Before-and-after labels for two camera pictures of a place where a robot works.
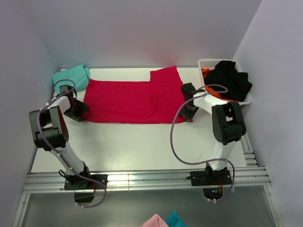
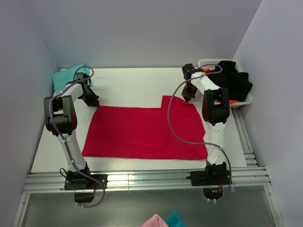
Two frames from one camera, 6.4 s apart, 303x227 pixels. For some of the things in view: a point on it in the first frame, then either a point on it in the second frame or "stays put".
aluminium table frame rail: [251, 176] stays put
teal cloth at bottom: [174, 220] stays put
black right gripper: [187, 112] → [188, 92]
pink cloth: [155, 221] stays put
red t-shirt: [160, 100] → [145, 132]
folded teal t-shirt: [79, 74] stays put
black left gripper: [77, 109] → [91, 98]
